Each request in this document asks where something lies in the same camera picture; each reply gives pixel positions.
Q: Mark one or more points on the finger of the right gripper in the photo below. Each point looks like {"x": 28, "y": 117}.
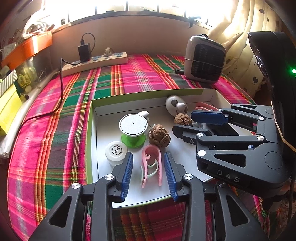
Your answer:
{"x": 235, "y": 117}
{"x": 194, "y": 135}

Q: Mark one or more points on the pink hair claw clip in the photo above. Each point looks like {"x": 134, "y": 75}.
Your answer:
{"x": 151, "y": 165}

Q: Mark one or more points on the orange box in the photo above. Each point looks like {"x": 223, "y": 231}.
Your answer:
{"x": 27, "y": 49}

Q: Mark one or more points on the pink green nail clipper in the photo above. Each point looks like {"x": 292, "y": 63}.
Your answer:
{"x": 205, "y": 107}

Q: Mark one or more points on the green striped box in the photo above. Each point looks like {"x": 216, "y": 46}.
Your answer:
{"x": 8, "y": 82}

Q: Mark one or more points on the white power strip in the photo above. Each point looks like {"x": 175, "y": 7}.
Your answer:
{"x": 96, "y": 62}

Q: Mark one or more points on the grey black space heater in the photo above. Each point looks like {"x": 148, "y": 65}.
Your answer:
{"x": 204, "y": 59}

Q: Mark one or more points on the green white spool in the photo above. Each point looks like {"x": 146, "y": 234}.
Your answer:
{"x": 133, "y": 127}

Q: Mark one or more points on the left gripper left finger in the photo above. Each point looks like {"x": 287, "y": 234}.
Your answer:
{"x": 68, "y": 217}

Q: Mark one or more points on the small white round jar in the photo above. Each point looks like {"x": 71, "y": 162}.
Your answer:
{"x": 115, "y": 152}

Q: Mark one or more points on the cream heart print curtain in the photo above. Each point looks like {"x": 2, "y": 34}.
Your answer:
{"x": 233, "y": 20}

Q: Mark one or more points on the beige plug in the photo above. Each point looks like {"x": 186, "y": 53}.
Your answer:
{"x": 108, "y": 52}

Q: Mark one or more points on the yellow box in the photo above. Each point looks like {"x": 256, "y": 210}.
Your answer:
{"x": 10, "y": 105}

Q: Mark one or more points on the pink green plaid cloth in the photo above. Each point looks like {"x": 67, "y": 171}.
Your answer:
{"x": 49, "y": 153}

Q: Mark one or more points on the black window latch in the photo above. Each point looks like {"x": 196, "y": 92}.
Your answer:
{"x": 192, "y": 19}

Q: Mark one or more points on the white green cardboard box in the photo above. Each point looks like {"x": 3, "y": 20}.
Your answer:
{"x": 105, "y": 114}

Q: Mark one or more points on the black power adapter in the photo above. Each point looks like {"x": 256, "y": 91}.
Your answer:
{"x": 84, "y": 51}

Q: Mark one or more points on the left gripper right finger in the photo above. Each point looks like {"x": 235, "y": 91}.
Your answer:
{"x": 231, "y": 220}

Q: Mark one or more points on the brown carved walnut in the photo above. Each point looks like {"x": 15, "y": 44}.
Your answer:
{"x": 159, "y": 136}
{"x": 183, "y": 119}

